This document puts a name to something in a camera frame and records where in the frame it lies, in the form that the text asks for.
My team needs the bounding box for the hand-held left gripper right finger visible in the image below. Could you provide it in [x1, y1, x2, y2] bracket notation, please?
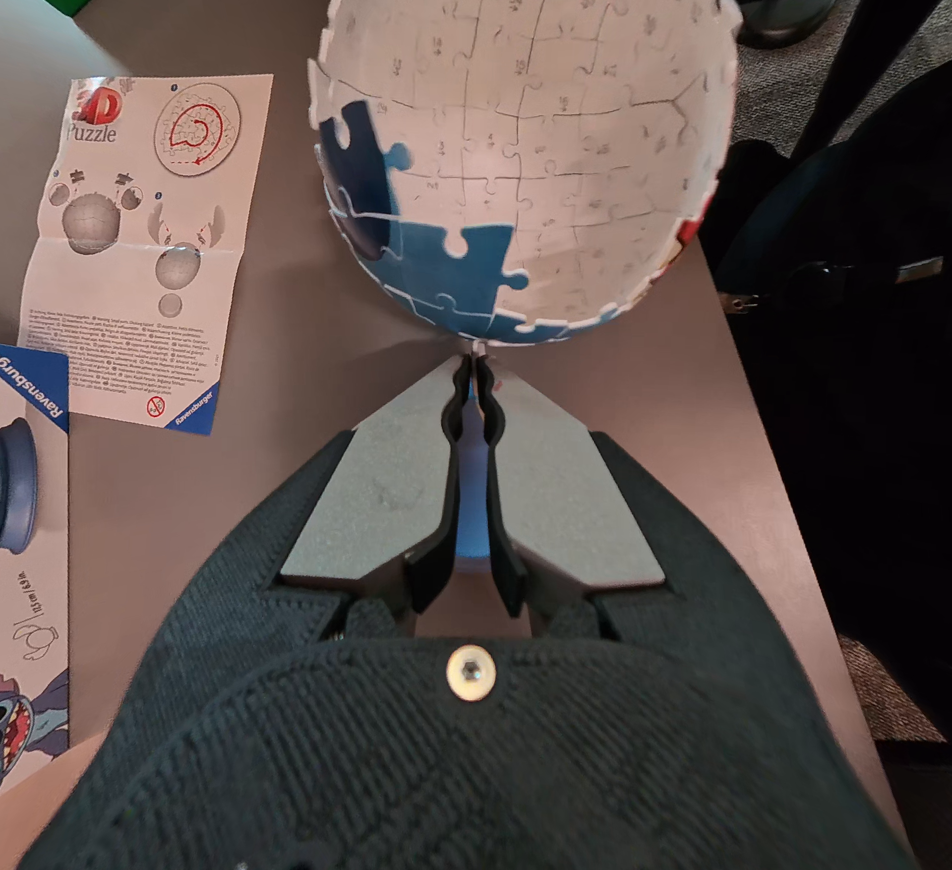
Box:
[476, 354, 666, 620]

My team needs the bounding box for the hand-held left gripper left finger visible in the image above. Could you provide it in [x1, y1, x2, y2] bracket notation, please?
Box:
[280, 353, 473, 618]

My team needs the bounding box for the blue ball stand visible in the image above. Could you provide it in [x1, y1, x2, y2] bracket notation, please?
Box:
[457, 412, 492, 560]

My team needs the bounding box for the blue white puzzle ball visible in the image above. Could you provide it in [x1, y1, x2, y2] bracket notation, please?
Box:
[308, 0, 743, 350]

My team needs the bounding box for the cartoon print puzzle box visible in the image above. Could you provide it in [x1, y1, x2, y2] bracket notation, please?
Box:
[0, 343, 71, 791]

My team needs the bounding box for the person's dark clothing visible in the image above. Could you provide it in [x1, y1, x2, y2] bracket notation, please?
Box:
[699, 70, 952, 666]

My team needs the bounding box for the white instruction leaflet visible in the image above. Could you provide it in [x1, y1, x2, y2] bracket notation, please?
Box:
[18, 72, 275, 438]

